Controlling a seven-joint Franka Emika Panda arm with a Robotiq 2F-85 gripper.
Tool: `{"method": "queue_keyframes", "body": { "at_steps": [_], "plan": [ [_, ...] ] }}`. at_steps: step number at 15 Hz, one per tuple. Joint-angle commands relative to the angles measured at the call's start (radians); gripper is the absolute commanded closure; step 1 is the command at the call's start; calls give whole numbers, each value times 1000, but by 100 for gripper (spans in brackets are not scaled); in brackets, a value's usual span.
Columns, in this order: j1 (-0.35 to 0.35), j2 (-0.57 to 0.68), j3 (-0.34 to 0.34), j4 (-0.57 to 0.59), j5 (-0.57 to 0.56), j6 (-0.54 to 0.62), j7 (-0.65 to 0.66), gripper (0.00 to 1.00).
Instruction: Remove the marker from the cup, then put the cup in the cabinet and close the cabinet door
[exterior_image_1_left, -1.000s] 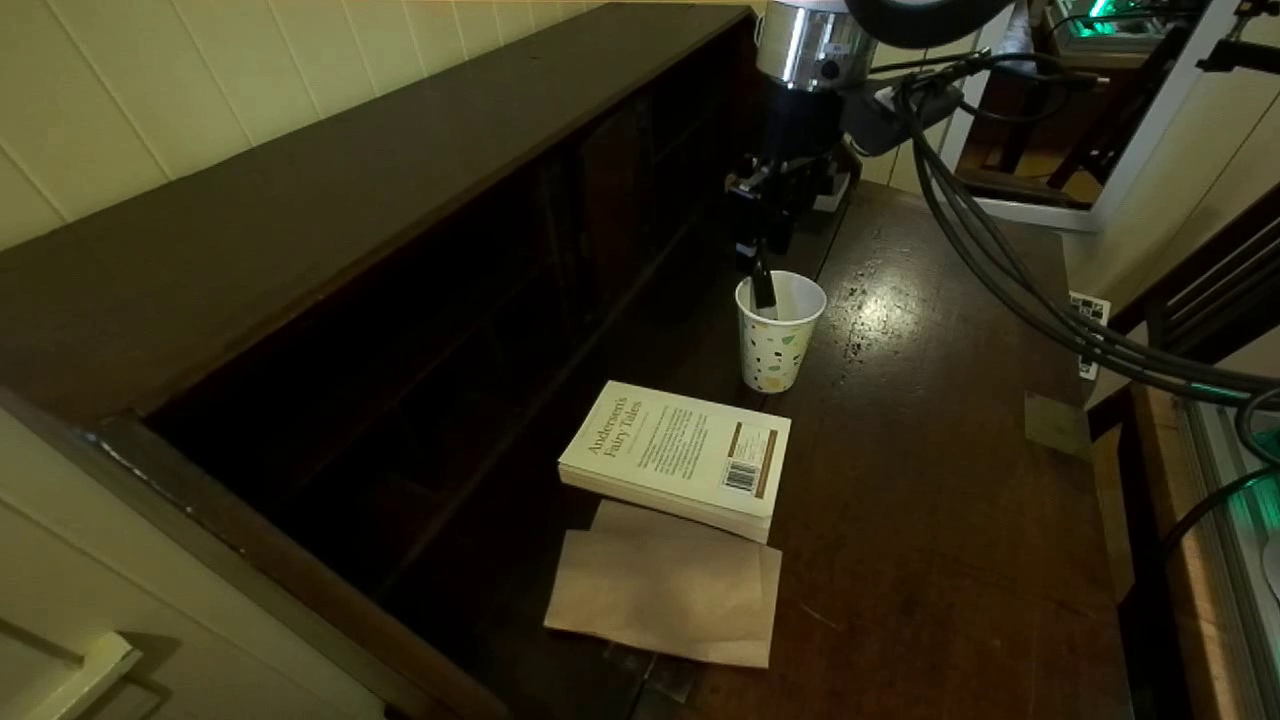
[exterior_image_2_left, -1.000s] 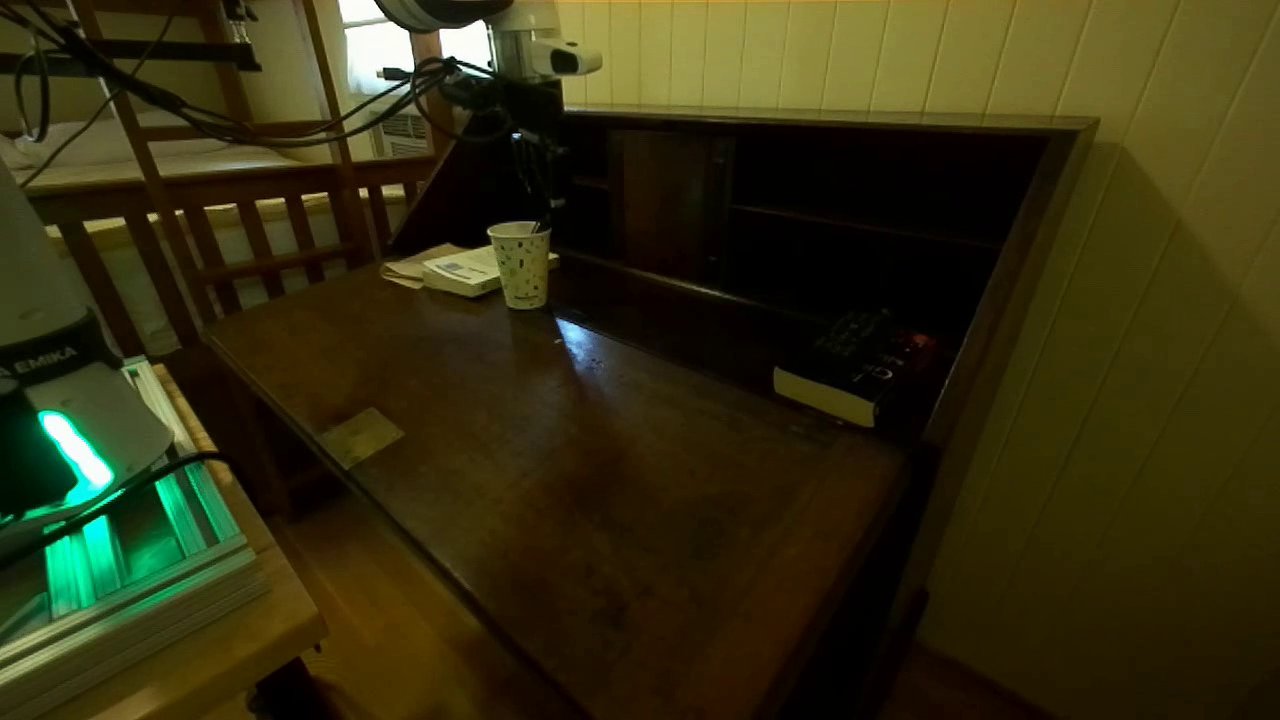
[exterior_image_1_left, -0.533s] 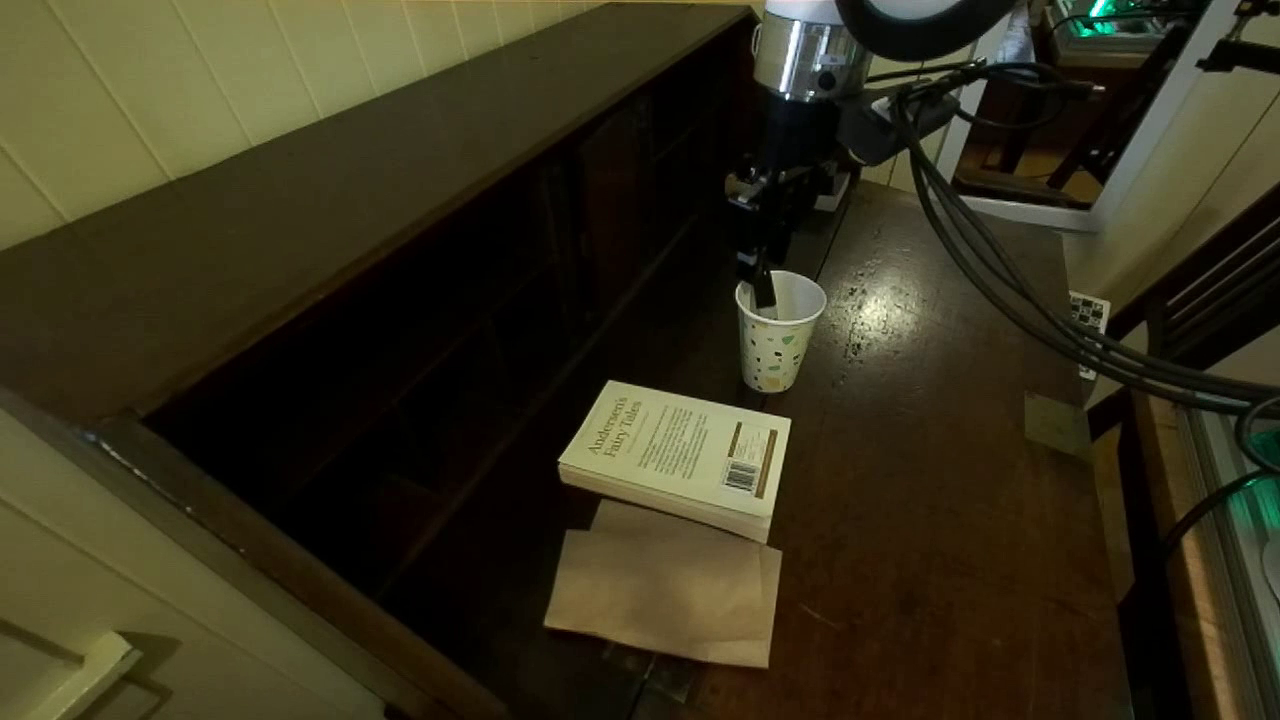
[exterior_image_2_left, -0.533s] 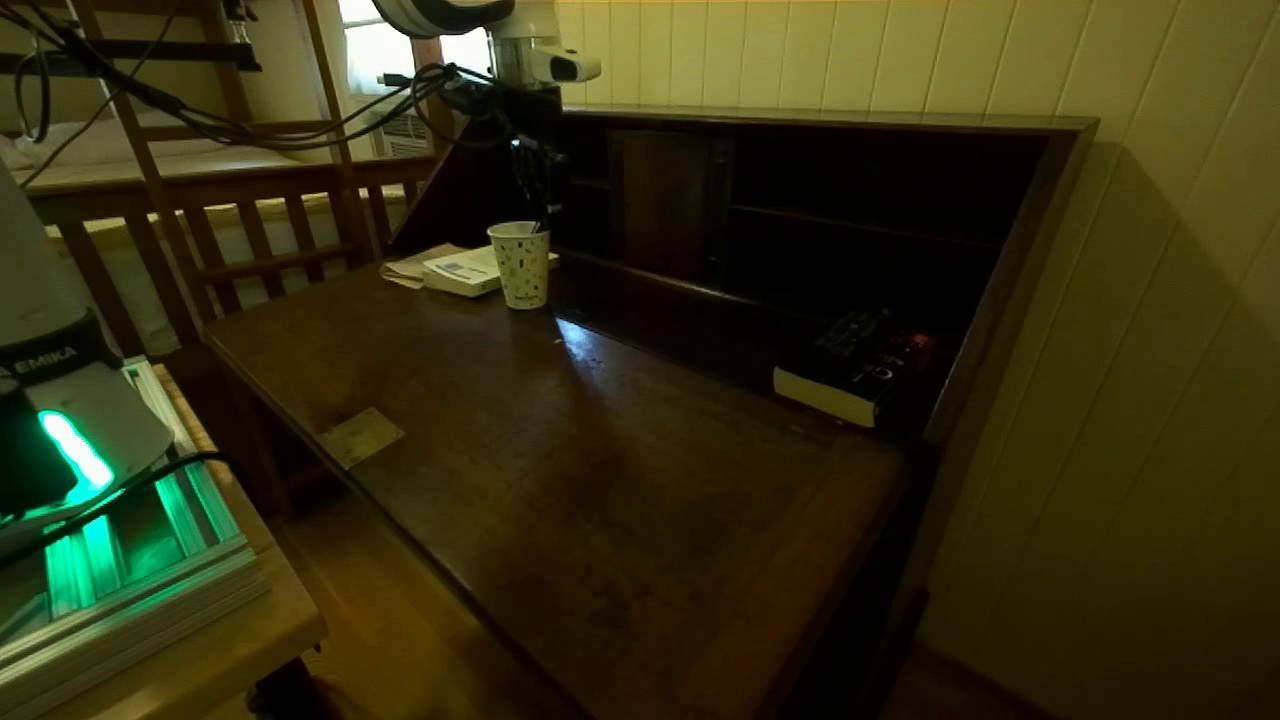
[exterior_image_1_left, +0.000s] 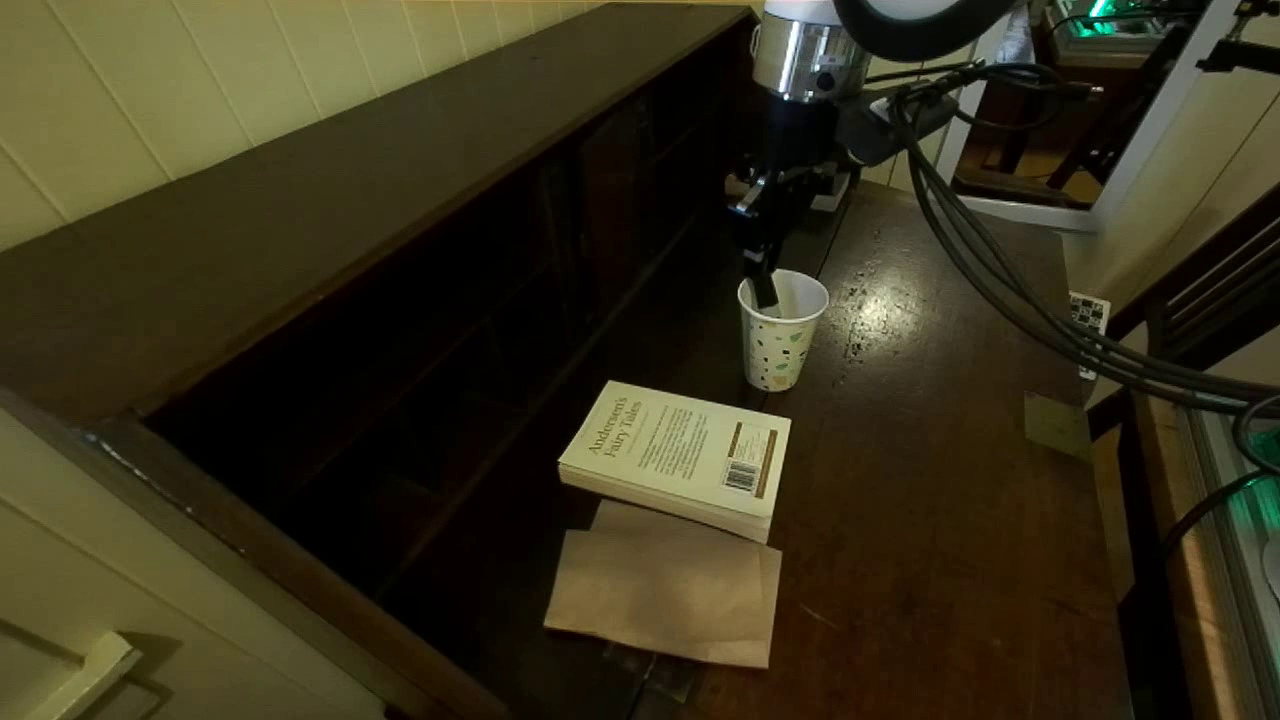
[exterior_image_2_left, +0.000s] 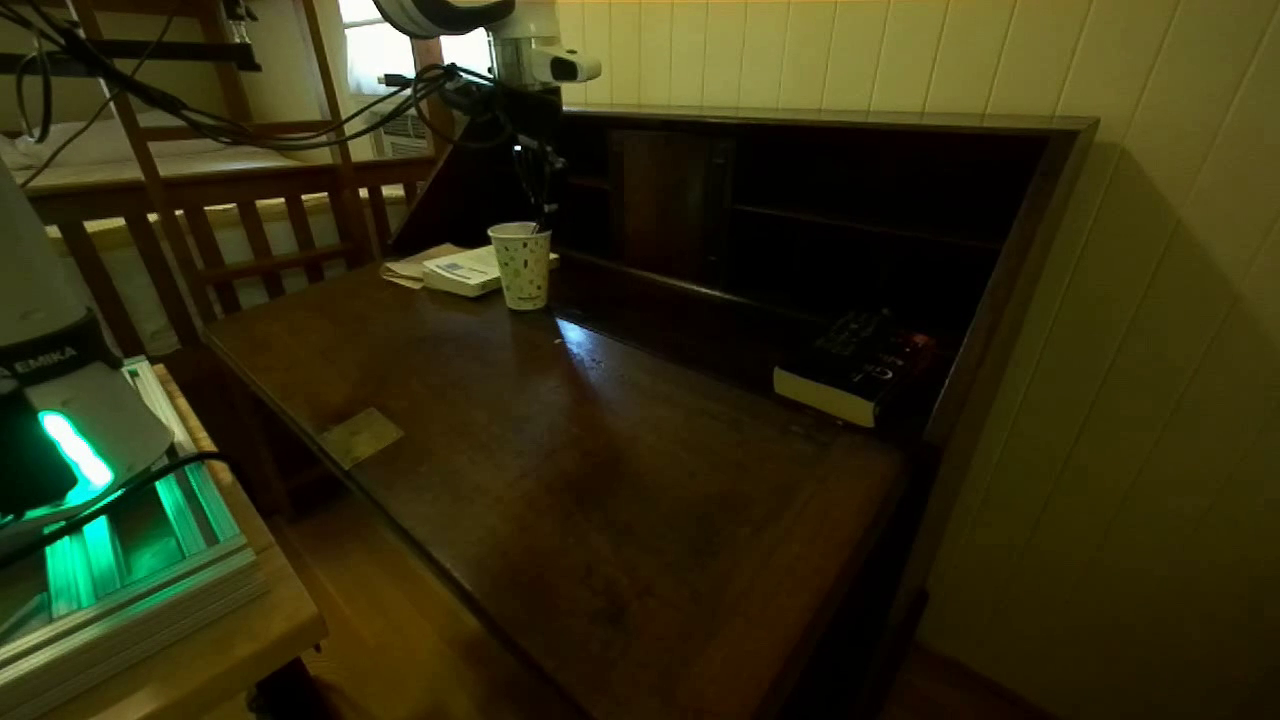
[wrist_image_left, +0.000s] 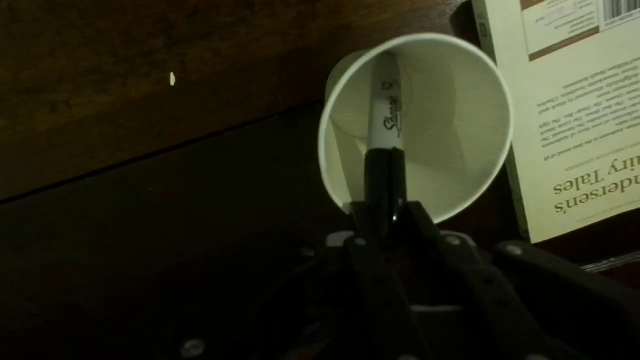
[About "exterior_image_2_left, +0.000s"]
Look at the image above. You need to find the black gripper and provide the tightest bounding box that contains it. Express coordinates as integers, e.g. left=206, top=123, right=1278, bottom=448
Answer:
left=457, top=74, right=570, bottom=226

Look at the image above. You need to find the white speckled paper cup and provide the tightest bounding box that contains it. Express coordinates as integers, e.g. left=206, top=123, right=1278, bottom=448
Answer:
left=486, top=217, right=558, bottom=314

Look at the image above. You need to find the white notebook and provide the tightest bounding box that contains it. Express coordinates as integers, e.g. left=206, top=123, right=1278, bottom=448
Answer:
left=416, top=243, right=509, bottom=304

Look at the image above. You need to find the cream paper sheet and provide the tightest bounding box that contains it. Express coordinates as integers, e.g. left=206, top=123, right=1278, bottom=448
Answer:
left=380, top=241, right=464, bottom=293

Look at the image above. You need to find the bright window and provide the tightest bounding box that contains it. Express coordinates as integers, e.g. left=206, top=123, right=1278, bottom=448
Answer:
left=334, top=0, right=500, bottom=99

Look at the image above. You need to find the brass plate on desk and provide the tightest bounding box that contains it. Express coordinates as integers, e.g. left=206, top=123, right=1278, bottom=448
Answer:
left=314, top=403, right=408, bottom=471

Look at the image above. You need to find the dark wooden secretary desk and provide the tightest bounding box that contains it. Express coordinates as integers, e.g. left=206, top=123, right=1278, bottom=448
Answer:
left=195, top=102, right=1106, bottom=720

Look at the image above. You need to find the black remote control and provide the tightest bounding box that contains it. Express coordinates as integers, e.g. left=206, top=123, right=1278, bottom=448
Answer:
left=812, top=304, right=940, bottom=391

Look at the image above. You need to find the light wooden stand table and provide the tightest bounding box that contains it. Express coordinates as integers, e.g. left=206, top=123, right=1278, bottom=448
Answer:
left=0, top=355, right=334, bottom=720

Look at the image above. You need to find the green lit control box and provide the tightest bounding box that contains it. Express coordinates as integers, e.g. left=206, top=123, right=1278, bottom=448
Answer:
left=0, top=351, right=265, bottom=720

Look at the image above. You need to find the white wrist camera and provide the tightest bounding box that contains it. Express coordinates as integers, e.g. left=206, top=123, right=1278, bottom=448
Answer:
left=529, top=44, right=604, bottom=87

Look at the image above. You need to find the black cable bundle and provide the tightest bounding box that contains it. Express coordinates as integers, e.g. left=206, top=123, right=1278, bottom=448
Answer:
left=0, top=0, right=500, bottom=159

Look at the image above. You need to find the wooden ladder frame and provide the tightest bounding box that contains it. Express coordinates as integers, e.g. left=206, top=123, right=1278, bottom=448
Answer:
left=64, top=0, right=374, bottom=336

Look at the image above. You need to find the thin black cable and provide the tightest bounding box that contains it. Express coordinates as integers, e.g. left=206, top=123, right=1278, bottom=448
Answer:
left=0, top=448, right=228, bottom=567

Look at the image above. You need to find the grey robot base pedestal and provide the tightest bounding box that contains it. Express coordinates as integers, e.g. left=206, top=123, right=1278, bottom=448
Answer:
left=0, top=155, right=130, bottom=391

